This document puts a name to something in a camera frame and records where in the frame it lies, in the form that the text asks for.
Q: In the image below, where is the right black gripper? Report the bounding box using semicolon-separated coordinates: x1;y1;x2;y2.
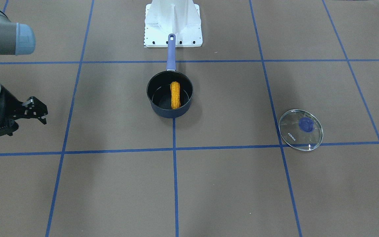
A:
0;89;48;137

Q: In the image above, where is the glass pot lid blue knob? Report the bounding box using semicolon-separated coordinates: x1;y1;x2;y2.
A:
279;109;323;151

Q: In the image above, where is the yellow corn cob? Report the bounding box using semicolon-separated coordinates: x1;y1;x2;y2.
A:
170;81;181;109

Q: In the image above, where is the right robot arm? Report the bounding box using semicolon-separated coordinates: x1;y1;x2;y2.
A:
0;9;48;137

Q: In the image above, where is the brown paper table mat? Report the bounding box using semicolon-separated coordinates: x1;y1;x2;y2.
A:
0;0;379;237

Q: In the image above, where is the dark blue saucepan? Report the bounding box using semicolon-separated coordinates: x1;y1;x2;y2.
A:
146;34;194;119

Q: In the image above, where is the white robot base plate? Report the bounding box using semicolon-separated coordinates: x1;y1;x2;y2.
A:
143;0;203;48

